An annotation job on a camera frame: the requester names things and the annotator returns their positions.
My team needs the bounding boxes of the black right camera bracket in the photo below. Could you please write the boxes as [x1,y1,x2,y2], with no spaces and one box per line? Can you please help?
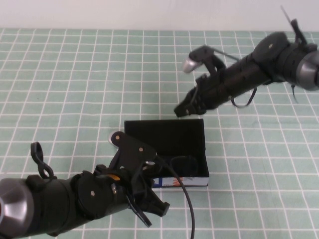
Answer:
[203,51,226,80]

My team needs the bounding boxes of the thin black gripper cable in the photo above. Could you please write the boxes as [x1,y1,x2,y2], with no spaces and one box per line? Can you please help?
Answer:
[230,87,258,108]

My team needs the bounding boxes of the black looped cable bundle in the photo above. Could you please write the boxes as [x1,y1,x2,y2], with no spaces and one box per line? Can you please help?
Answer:
[281,4,309,47]
[30,141,54,179]

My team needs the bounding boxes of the dark thin-framed glasses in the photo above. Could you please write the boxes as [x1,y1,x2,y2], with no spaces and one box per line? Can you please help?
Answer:
[159,154,199,178]

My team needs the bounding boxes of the black right camera cable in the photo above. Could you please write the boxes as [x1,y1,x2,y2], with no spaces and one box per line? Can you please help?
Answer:
[203,44,244,62]

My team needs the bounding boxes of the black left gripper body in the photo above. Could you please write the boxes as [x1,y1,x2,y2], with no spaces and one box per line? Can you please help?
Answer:
[109,169,160,210]

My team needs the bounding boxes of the black zip tie tail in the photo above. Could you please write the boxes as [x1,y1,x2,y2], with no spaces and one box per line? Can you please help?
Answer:
[290,84,299,103]

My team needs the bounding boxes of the green white checked tablecloth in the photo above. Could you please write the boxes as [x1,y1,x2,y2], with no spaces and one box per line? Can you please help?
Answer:
[0,27,319,239]

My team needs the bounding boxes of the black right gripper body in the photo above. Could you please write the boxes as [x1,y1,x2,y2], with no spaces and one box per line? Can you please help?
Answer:
[193,72,234,110]

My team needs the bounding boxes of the black printed glasses case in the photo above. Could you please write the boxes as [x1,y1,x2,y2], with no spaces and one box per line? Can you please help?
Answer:
[124,118,209,190]

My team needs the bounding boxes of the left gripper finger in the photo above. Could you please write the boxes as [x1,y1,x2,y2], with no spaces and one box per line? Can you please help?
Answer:
[146,188,170,217]
[129,198,153,228]

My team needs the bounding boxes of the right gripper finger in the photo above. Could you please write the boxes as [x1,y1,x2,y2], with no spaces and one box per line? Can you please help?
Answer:
[173,87,200,118]
[190,98,207,116]

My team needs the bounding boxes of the black left camera bracket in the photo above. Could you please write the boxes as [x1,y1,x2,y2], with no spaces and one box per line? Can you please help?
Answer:
[111,130,158,175]

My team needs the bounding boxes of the black camera bracket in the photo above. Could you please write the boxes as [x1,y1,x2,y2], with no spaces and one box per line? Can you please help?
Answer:
[111,130,158,175]
[203,51,226,80]

